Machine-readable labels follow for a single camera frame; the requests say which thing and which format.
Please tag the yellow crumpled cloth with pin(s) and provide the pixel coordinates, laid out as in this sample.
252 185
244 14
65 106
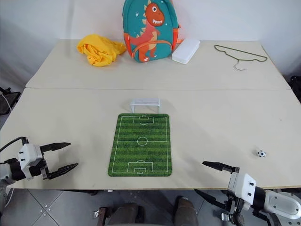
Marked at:
98 48

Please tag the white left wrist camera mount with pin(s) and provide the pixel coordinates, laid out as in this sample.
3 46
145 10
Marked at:
29 155

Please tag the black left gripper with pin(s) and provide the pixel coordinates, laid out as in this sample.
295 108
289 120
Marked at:
46 168

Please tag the black equipment piece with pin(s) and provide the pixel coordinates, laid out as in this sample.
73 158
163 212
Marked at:
295 82

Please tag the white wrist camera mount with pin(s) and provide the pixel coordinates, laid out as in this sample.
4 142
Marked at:
29 155
243 188

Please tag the dark rounded shape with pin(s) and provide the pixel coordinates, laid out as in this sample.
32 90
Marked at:
125 214
185 210

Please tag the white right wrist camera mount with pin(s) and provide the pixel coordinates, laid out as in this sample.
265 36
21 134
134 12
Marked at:
243 188

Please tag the white rectangular plastic case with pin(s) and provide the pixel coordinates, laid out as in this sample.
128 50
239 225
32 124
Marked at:
185 50

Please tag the small white goal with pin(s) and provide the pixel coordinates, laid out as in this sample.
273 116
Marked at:
145 102

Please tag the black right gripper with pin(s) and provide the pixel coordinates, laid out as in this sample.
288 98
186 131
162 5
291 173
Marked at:
235 203

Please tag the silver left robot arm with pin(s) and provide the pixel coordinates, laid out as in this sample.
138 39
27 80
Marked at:
14 170

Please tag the mini soccer ball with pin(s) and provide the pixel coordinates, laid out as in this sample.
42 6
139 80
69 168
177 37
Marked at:
261 153

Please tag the teal dinosaur backpack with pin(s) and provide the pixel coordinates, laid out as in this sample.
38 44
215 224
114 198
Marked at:
150 28

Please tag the green soccer field mat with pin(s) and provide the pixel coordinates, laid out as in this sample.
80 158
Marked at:
141 150

